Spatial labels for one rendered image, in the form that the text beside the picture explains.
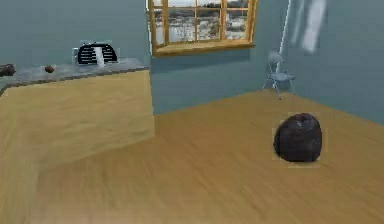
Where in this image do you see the wooden counter with grey top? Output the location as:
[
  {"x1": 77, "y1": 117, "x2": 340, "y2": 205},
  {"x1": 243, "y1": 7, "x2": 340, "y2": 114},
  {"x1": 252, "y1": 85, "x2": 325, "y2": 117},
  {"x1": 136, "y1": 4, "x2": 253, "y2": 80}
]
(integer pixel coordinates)
[{"x1": 0, "y1": 57, "x2": 156, "y2": 224}]

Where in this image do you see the grey folding chair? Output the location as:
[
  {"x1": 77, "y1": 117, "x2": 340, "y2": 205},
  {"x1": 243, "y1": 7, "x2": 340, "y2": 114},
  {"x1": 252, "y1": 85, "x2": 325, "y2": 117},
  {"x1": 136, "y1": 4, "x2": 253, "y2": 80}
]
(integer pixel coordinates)
[{"x1": 260, "y1": 50, "x2": 298, "y2": 100}]

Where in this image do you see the black bean bag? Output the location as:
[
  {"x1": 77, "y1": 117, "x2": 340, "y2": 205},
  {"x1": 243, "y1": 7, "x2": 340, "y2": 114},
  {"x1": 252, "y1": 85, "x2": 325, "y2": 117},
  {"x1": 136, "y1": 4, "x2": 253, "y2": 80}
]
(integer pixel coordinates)
[{"x1": 272, "y1": 112, "x2": 324, "y2": 164}]

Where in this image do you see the wooden framed window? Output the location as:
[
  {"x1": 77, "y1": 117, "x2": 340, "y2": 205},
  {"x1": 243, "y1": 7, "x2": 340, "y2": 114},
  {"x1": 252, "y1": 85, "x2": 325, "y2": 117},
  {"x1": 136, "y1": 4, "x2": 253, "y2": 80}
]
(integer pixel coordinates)
[{"x1": 145, "y1": 0, "x2": 259, "y2": 58}]

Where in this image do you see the dark brown lump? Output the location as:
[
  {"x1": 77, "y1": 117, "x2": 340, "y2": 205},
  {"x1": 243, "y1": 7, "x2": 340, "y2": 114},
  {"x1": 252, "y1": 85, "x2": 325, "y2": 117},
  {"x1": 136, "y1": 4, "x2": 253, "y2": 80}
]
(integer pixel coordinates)
[{"x1": 0, "y1": 63, "x2": 17, "y2": 78}]

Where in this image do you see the black slatted rack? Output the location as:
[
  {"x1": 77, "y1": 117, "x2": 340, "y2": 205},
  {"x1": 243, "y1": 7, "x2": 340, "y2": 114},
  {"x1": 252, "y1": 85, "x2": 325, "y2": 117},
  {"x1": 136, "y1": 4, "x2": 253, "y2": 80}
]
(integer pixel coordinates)
[{"x1": 72, "y1": 40, "x2": 120, "y2": 67}]

